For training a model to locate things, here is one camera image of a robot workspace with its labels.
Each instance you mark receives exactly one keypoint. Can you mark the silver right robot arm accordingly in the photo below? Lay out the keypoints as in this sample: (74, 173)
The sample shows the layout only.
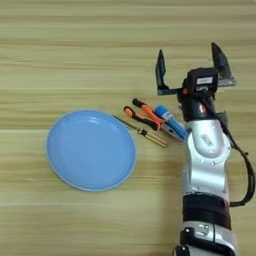
(206, 156)

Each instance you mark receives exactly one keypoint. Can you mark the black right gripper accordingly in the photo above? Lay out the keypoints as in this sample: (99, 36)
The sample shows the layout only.
(196, 110)

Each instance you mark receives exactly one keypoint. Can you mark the round blue plate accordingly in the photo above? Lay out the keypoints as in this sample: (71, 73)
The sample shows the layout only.
(90, 153)

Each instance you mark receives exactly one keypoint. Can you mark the blue glue stick tube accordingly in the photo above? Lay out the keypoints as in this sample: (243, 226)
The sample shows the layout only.
(170, 120)

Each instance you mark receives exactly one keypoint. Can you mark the orange and black pliers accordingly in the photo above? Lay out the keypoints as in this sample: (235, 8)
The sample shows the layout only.
(150, 115)

